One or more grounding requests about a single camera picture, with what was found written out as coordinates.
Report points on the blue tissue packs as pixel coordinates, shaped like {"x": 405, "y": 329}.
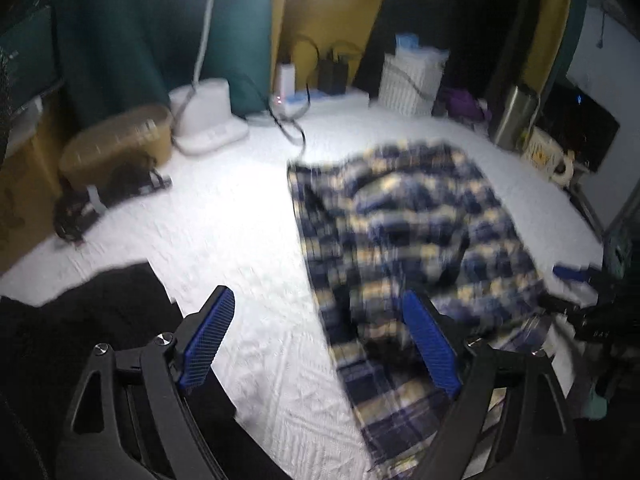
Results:
{"x": 407, "y": 42}

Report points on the black cloth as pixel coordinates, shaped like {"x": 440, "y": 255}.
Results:
{"x": 75, "y": 310}

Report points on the white desk lamp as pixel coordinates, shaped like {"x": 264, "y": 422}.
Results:
{"x": 205, "y": 110}

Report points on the black power adapter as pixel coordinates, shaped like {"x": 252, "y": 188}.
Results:
{"x": 332, "y": 75}

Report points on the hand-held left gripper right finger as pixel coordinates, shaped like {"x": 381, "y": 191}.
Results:
{"x": 432, "y": 345}

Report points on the black monitor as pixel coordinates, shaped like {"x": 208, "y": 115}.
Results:
{"x": 585, "y": 125}

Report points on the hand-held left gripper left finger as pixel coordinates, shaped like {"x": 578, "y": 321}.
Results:
{"x": 210, "y": 340}

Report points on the dark framed panel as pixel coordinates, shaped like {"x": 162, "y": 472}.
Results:
{"x": 30, "y": 55}

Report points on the white charger plug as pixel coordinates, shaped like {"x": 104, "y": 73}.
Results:
{"x": 286, "y": 80}

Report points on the blue yellow plaid shirt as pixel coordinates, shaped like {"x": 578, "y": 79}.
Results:
{"x": 400, "y": 210}

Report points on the cardboard box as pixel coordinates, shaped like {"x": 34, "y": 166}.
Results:
{"x": 25, "y": 185}

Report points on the tan woven basket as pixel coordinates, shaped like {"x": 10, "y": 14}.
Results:
{"x": 115, "y": 140}

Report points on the white lattice basket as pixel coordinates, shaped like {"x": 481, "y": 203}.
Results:
{"x": 405, "y": 85}

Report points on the purple cloth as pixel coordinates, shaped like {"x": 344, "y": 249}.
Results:
{"x": 465, "y": 105}

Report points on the white printed mug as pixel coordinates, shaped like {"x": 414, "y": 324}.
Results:
{"x": 542, "y": 150}

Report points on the yellow curtain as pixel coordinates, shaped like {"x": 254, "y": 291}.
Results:
{"x": 325, "y": 0}
{"x": 550, "y": 20}

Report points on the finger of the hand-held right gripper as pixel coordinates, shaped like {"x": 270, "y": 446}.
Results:
{"x": 570, "y": 272}
{"x": 557, "y": 306}

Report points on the stainless steel tumbler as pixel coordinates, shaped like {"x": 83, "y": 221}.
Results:
{"x": 512, "y": 115}

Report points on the teal curtain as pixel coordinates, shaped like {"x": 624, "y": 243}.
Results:
{"x": 125, "y": 35}
{"x": 578, "y": 10}

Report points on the white textured tablecloth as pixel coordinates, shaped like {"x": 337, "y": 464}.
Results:
{"x": 225, "y": 220}

